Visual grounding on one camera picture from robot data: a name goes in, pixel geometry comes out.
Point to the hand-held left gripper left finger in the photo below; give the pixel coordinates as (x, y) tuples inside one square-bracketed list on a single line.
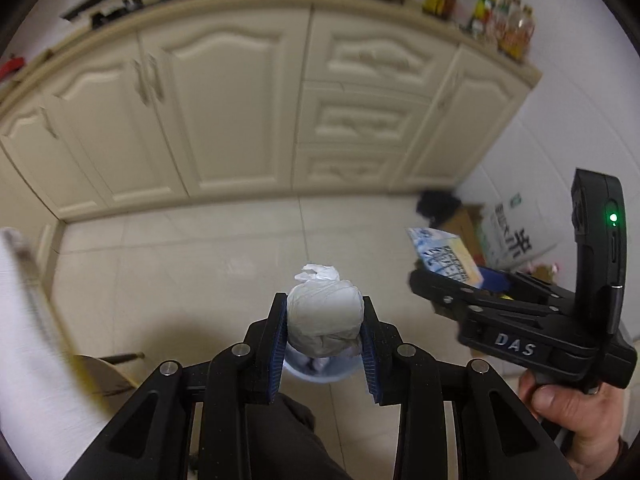
[(276, 370)]

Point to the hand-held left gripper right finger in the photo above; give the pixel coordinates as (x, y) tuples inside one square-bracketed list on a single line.
[(370, 365)]

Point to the white plastic bag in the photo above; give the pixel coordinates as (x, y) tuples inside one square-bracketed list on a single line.
[(322, 315)]

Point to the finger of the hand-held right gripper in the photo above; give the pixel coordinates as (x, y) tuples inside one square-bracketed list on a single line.
[(495, 280), (450, 297)]

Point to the person's right forearm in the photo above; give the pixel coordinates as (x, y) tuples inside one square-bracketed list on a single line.
[(600, 465)]

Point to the light blue trash bin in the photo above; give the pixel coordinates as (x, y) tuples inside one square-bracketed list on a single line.
[(330, 376)]

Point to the brown round stool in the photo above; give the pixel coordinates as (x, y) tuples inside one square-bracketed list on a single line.
[(107, 372)]

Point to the blue white snack packet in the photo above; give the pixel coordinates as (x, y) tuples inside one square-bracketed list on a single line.
[(445, 255)]

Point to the brown cardboard box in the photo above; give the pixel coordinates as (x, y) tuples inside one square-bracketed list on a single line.
[(462, 232)]

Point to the person's dark trouser leg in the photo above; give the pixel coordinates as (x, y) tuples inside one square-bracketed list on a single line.
[(290, 440)]

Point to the amber oil bottle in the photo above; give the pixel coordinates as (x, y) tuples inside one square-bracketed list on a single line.
[(524, 32)]

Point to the black bag on floor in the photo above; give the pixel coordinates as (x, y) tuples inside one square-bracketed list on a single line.
[(439, 206)]

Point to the white towel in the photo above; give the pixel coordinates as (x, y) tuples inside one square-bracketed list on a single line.
[(30, 385)]

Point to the yellow label oil bottle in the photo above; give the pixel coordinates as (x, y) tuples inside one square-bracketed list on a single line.
[(482, 12)]

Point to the person's right hand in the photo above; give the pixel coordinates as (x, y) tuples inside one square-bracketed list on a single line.
[(575, 415)]

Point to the clear bottle red label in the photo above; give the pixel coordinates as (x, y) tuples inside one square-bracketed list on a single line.
[(505, 22)]

